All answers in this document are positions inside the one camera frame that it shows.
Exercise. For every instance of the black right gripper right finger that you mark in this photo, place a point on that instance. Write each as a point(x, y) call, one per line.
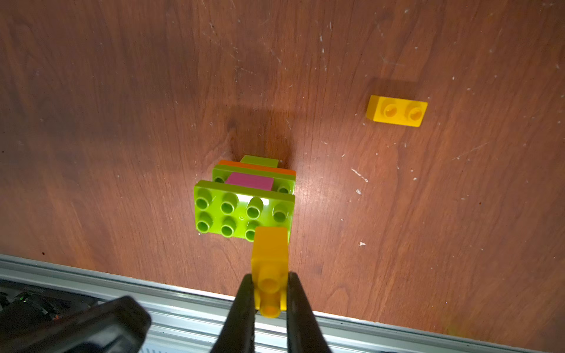
point(303, 332)

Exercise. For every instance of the pink 2x2 lego brick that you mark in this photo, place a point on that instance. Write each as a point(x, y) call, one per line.
point(250, 181)

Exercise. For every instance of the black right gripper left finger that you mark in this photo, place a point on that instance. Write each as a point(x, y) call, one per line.
point(238, 332)

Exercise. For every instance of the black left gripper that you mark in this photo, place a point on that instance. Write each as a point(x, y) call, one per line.
point(120, 325)

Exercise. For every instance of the yellow lego brick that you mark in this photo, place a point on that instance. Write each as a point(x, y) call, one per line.
point(396, 111)
point(270, 270)

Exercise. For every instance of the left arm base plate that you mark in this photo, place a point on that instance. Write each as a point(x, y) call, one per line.
point(45, 304)

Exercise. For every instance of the aluminium front rail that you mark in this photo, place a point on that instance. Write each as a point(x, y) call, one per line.
point(184, 320)

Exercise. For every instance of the green 2x4 lego brick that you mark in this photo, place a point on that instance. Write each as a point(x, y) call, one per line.
point(283, 183)
point(236, 212)

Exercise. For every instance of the small green 2x2 lego brick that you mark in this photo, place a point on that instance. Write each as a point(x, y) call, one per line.
point(260, 161)

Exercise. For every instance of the orange 2x4 lego brick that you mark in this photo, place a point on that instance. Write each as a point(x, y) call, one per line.
point(257, 167)

